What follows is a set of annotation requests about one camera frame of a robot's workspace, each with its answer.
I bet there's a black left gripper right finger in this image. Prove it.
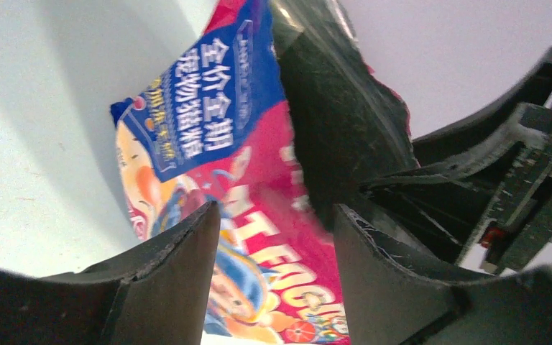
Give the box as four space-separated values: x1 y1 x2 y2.
333 204 552 344

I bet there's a pink blue pet food bag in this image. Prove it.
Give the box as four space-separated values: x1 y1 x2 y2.
110 0 422 345

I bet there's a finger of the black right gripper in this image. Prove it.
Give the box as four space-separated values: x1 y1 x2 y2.
360 47 552 273

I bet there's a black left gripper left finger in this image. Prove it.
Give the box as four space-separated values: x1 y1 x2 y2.
0 202 220 344

